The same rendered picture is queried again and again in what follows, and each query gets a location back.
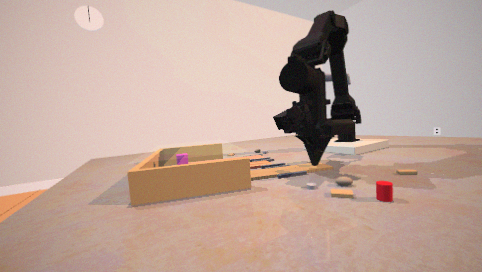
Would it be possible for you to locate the red cylinder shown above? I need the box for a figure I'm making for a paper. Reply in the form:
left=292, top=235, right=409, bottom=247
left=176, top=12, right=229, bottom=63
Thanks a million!
left=376, top=181, right=393, bottom=202

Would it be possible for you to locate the orange open-top box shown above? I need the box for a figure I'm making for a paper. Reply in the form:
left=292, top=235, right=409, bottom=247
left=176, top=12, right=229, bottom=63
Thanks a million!
left=126, top=140, right=252, bottom=205

